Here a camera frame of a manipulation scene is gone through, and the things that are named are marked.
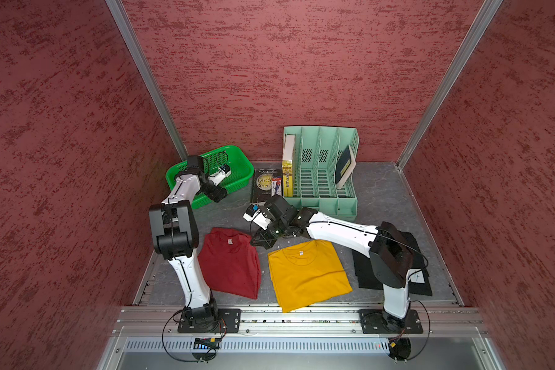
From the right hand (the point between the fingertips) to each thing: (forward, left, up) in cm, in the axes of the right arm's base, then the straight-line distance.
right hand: (253, 245), depth 79 cm
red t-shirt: (-3, +9, -8) cm, 13 cm away
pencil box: (+33, -8, -8) cm, 35 cm away
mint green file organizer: (+46, -27, +3) cm, 54 cm away
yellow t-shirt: (-6, -19, -14) cm, 24 cm away
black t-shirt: (-10, -60, -13) cm, 63 cm away
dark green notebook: (+37, -40, +3) cm, 54 cm away
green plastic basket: (+47, +12, -5) cm, 49 cm away
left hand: (+27, +19, -3) cm, 33 cm away
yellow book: (+30, -13, +14) cm, 35 cm away
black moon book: (+44, -1, -9) cm, 45 cm away
